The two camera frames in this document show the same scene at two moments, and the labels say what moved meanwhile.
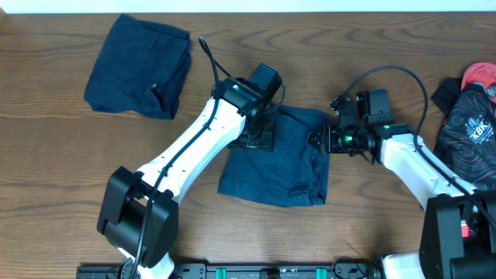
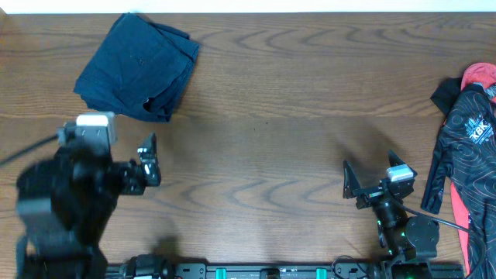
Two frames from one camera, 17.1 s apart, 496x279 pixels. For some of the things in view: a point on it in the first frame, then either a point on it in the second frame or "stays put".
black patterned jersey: (466, 138) stays put
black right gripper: (328, 139) -> (353, 188)
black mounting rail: (239, 270) stays put
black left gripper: (266, 142) -> (132, 182)
